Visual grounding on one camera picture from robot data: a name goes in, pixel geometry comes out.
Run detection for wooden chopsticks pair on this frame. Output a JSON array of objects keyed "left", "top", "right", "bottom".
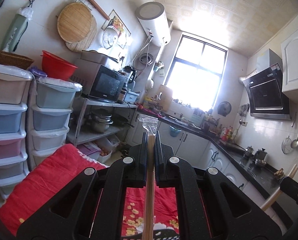
[
  {"left": 138, "top": 114, "right": 158, "bottom": 239},
  {"left": 260, "top": 164, "right": 298, "bottom": 211}
]

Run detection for hanging strainer ladle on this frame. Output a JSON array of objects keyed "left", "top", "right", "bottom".
[{"left": 281, "top": 135, "right": 298, "bottom": 154}]

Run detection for metal teapot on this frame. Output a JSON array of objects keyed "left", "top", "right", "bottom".
[{"left": 254, "top": 148, "right": 267, "bottom": 161}]

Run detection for dark green utensil basket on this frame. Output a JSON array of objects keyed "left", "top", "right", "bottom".
[{"left": 121, "top": 229, "right": 180, "bottom": 240}]

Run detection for white lower cabinets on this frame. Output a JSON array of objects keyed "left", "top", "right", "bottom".
[{"left": 127, "top": 110, "right": 290, "bottom": 230}]

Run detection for red floral tablecloth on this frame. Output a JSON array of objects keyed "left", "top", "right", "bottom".
[{"left": 0, "top": 144, "right": 179, "bottom": 236}]

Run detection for stainless steel pot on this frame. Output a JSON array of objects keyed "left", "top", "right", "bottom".
[{"left": 90, "top": 109, "right": 113, "bottom": 133}]

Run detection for metal storage shelf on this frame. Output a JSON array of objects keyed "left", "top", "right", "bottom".
[{"left": 66, "top": 97, "right": 137, "bottom": 146}]

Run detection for black range hood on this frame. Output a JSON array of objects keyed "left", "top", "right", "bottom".
[{"left": 242, "top": 63, "right": 291, "bottom": 120}]

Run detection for right plastic drawer tower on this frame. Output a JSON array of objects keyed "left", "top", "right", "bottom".
[{"left": 26, "top": 77, "right": 82, "bottom": 170}]

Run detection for plastic drawer tower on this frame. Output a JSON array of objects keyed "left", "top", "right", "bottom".
[
  {"left": 26, "top": 77, "right": 82, "bottom": 170},
  {"left": 0, "top": 64, "right": 33, "bottom": 199}
]

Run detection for black microwave oven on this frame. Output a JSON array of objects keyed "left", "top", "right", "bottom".
[{"left": 71, "top": 63, "right": 126, "bottom": 101}]

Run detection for window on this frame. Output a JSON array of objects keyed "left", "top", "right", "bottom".
[{"left": 164, "top": 35, "right": 228, "bottom": 111}]

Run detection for white upper cabinet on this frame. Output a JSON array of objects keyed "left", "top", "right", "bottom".
[{"left": 281, "top": 30, "right": 298, "bottom": 104}]

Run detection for red plastic basin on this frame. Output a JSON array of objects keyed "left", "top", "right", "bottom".
[{"left": 41, "top": 50, "right": 78, "bottom": 81}]

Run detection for left plastic drawer tower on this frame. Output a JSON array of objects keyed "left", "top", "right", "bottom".
[{"left": 0, "top": 64, "right": 33, "bottom": 199}]

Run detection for wicker basket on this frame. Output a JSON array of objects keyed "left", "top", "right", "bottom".
[{"left": 0, "top": 50, "right": 34, "bottom": 70}]

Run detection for round bamboo tray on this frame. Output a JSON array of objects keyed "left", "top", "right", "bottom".
[{"left": 57, "top": 2, "right": 92, "bottom": 43}]

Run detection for green hanging bag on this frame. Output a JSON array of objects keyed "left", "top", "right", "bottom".
[{"left": 0, "top": 7, "right": 34, "bottom": 53}]

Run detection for white water heater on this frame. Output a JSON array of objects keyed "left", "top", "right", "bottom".
[{"left": 135, "top": 2, "right": 171, "bottom": 47}]

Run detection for small wall fan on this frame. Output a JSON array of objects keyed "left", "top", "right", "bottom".
[{"left": 217, "top": 101, "right": 232, "bottom": 117}]

